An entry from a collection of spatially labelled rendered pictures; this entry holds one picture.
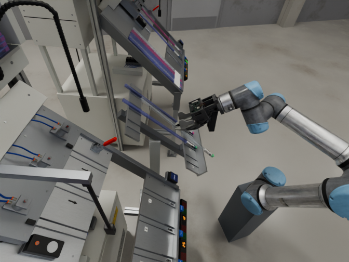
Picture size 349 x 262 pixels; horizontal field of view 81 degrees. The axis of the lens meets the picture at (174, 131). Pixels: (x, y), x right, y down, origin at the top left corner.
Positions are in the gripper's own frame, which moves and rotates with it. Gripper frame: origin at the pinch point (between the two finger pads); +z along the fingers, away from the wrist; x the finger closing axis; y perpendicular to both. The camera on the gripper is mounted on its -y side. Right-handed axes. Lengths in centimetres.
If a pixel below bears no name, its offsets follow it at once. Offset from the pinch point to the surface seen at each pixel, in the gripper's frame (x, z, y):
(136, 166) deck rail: 11.8, 21.0, -0.3
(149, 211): 27.9, 20.6, -9.8
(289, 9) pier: -405, -204, -202
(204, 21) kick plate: -375, -34, -122
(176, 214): 26.6, 15.4, -23.4
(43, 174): 42, 6, 43
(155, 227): 33.2, 20.2, -13.3
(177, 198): 19.0, 14.3, -23.9
